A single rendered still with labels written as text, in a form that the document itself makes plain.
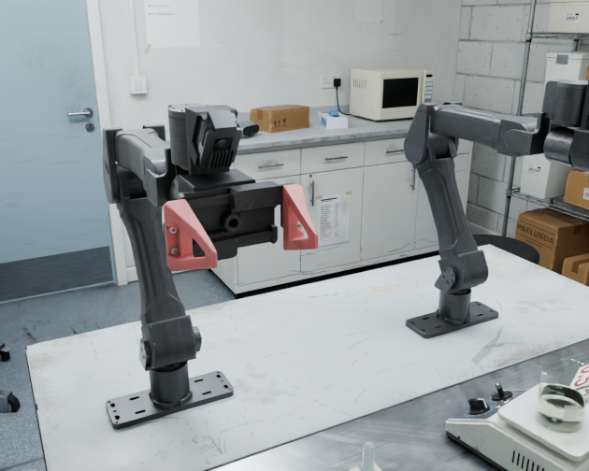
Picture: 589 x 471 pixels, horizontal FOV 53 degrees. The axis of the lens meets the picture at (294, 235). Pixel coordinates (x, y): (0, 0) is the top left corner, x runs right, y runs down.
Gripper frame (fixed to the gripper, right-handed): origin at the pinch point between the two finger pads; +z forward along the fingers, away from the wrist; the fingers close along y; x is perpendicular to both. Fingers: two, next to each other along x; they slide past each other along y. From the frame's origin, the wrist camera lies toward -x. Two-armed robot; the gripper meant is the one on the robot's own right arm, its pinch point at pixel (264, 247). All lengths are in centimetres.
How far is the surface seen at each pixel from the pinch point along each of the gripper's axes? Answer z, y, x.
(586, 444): 8, 41, 31
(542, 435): 3.8, 37.2, 31.4
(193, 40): -293, 91, -4
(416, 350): -32, 46, 41
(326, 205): -234, 145, 84
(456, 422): -8, 34, 37
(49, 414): -43, -18, 41
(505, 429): -0.9, 35.9, 33.3
